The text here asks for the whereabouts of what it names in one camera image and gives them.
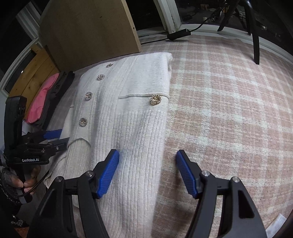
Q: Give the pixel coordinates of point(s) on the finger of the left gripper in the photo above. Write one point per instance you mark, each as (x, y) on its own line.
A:
(53, 134)

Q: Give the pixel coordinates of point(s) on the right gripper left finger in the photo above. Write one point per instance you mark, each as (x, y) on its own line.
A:
(54, 216)

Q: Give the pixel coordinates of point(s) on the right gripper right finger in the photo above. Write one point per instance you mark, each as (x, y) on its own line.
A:
(239, 218)

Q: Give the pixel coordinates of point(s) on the white knit cardigan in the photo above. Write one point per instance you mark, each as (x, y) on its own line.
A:
(120, 104)

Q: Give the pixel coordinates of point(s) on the person's left hand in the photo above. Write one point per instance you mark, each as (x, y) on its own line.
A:
(25, 180)

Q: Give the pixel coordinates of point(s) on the pink folded garment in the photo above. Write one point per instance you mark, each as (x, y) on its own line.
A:
(37, 105)

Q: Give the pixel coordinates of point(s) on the black folded garment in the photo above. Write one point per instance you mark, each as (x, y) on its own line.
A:
(53, 97)

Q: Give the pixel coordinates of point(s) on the light wooden board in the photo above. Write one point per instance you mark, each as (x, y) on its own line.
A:
(39, 69)

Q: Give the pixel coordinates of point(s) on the pink plaid blanket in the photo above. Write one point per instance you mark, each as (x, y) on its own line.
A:
(231, 116)

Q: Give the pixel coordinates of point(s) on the brown cardboard panel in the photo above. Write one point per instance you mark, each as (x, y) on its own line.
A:
(81, 33)

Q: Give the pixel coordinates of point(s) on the black power adapter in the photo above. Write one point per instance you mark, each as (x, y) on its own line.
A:
(179, 34)

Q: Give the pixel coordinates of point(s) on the black tripod stand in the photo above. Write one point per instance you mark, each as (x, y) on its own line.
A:
(249, 26)

